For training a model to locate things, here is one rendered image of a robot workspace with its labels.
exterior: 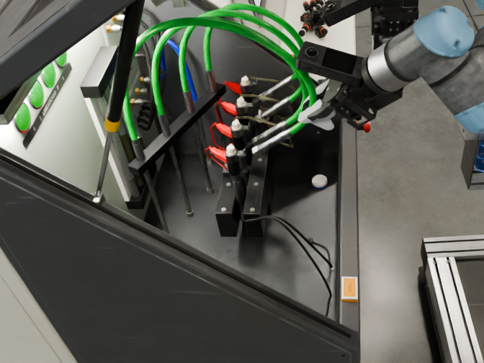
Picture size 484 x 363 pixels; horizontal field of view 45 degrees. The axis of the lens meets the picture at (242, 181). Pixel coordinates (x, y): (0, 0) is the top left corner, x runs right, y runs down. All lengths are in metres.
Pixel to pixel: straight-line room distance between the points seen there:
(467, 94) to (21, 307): 0.85
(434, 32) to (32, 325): 0.88
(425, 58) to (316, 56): 0.18
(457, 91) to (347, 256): 0.45
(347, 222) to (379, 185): 1.41
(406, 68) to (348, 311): 0.47
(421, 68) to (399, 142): 1.99
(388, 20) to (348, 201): 0.42
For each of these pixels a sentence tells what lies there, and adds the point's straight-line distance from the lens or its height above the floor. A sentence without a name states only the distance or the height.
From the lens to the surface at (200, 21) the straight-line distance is 1.03.
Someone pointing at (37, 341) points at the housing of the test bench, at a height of 0.93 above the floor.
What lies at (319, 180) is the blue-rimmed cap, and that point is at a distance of 1.51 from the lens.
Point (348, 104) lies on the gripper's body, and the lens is 1.02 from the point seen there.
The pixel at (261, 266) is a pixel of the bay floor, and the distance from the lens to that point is 1.37.
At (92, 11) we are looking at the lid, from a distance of 0.63.
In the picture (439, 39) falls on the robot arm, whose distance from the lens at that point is 0.88.
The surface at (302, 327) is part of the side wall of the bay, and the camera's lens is 1.04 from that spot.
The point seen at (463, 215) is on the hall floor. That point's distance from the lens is 2.60.
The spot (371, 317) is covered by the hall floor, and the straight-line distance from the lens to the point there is 2.26.
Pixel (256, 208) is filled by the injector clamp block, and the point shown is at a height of 0.98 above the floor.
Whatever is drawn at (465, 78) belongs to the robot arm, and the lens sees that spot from 0.92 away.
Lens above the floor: 1.92
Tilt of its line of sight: 44 degrees down
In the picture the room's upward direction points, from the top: 10 degrees counter-clockwise
